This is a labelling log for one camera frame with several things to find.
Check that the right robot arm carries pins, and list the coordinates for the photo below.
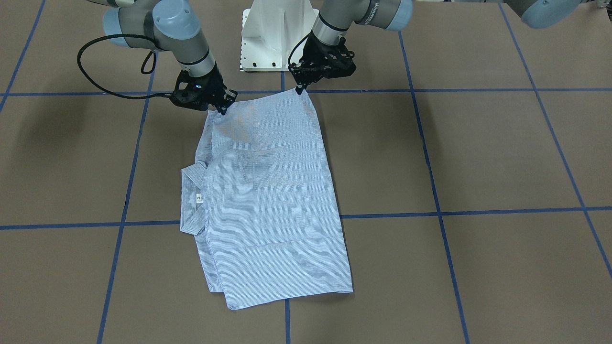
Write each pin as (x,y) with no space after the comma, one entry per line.
(168,26)

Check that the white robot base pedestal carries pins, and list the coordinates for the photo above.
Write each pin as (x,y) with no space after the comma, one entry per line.
(270,30)

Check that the blue striped button shirt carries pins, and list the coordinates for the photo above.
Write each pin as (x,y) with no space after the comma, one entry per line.
(260,203)

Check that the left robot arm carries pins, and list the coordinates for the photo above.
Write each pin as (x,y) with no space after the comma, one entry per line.
(337,16)

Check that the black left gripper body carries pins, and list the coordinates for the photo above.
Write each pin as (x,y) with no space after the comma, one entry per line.
(319,50)

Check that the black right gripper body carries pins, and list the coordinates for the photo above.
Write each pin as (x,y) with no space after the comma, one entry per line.
(214,85)

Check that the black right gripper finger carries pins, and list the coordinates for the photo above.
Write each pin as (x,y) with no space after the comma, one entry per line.
(223,105)

